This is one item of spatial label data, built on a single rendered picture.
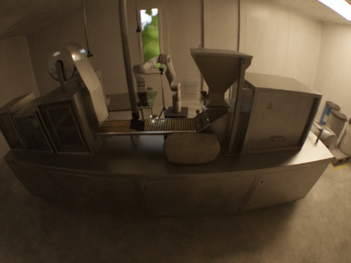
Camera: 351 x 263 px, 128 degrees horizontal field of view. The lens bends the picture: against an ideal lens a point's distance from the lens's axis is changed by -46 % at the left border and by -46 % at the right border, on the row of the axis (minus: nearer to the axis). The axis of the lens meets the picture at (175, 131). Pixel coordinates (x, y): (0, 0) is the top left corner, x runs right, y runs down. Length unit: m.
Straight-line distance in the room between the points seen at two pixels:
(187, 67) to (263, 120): 2.58
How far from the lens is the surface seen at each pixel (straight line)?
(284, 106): 1.22
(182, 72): 3.51
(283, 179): 1.50
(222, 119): 1.13
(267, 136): 1.29
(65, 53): 1.24
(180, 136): 1.07
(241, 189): 1.34
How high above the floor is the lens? 1.60
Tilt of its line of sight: 34 degrees down
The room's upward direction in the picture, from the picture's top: 2 degrees counter-clockwise
